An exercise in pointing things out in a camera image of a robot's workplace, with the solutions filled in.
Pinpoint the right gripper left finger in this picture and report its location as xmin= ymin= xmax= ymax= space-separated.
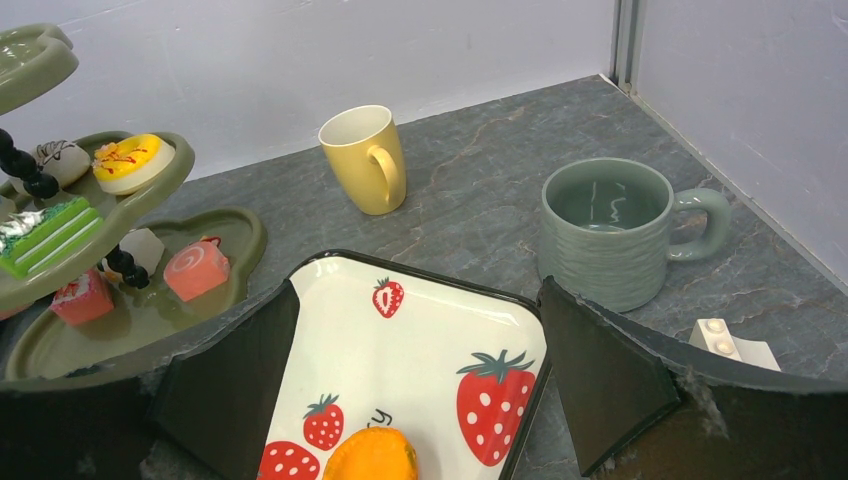
xmin=1 ymin=281 xmax=300 ymax=479

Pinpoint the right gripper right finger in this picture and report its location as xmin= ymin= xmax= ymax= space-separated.
xmin=538 ymin=278 xmax=847 ymax=479

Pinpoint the pink swirl roll cake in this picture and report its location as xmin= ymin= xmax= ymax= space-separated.
xmin=163 ymin=239 xmax=230 ymax=302

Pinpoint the red strawberry cake slice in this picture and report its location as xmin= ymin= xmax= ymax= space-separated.
xmin=49 ymin=268 xmax=114 ymax=326

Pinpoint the orange macaron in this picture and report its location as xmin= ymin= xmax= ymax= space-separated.
xmin=323 ymin=427 xmax=419 ymax=480

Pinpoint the green triangular cake slice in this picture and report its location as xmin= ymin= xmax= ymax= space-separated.
xmin=1 ymin=197 xmax=103 ymax=279

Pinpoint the yellow glazed donut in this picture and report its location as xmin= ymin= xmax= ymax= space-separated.
xmin=92 ymin=133 xmax=176 ymax=196

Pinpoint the white chocolate drizzle donut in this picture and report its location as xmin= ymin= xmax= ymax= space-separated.
xmin=1 ymin=133 xmax=91 ymax=199

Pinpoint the small white sachet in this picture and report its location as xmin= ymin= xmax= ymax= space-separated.
xmin=689 ymin=318 xmax=781 ymax=371

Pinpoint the green three-tier dessert stand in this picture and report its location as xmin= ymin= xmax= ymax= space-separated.
xmin=1 ymin=23 xmax=267 ymax=381

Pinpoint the strawberry print serving tray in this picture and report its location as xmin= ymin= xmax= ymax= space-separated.
xmin=257 ymin=251 xmax=550 ymax=479

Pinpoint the grey-green ceramic mug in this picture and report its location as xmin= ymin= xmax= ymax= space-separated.
xmin=537 ymin=157 xmax=731 ymax=312

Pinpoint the yellow ceramic mug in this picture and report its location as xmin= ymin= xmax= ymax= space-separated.
xmin=318 ymin=105 xmax=407 ymax=216

